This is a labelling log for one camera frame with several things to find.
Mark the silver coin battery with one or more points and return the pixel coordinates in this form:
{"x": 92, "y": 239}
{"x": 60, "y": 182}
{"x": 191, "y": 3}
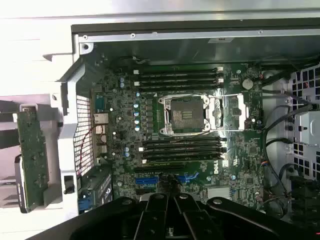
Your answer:
{"x": 247, "y": 84}

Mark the short black expansion slot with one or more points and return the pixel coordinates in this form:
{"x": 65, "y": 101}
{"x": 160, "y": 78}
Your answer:
{"x": 146, "y": 193}

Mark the black open PC case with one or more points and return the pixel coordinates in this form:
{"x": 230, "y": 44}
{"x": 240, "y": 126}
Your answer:
{"x": 175, "y": 50}

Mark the long black expansion slot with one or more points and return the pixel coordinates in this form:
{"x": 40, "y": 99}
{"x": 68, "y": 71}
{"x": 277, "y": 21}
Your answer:
{"x": 160, "y": 169}

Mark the green motherboard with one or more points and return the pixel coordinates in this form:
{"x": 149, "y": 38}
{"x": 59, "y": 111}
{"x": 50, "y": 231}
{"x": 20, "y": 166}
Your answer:
{"x": 250, "y": 150}

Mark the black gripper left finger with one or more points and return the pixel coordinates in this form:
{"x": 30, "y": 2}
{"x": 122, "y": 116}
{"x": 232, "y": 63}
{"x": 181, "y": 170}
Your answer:
{"x": 105, "y": 220}

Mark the grey parts rack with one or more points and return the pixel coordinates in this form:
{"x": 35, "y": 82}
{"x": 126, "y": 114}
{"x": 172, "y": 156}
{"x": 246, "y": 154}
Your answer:
{"x": 53, "y": 162}

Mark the black RAM slot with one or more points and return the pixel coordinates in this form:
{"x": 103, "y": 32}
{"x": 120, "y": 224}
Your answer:
{"x": 175, "y": 75}
{"x": 182, "y": 147}
{"x": 182, "y": 140}
{"x": 175, "y": 87}
{"x": 182, "y": 159}
{"x": 175, "y": 81}
{"x": 182, "y": 153}

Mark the CPU socket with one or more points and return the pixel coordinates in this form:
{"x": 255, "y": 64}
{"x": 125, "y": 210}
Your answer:
{"x": 186, "y": 115}

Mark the perforated metal drive cage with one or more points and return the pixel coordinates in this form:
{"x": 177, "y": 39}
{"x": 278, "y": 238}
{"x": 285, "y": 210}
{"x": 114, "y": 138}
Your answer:
{"x": 303, "y": 160}

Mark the blue case latch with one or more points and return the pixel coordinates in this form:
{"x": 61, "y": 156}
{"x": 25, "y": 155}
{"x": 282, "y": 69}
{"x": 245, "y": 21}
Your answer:
{"x": 85, "y": 205}

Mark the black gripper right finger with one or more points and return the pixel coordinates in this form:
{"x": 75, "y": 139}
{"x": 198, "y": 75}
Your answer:
{"x": 237, "y": 220}

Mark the thin metal locking lever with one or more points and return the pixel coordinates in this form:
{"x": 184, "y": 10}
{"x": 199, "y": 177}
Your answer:
{"x": 187, "y": 95}

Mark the metal socket cover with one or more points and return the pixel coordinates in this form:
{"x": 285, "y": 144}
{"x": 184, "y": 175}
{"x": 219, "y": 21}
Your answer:
{"x": 243, "y": 112}

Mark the blue expansion slot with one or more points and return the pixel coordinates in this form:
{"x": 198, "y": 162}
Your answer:
{"x": 147, "y": 180}

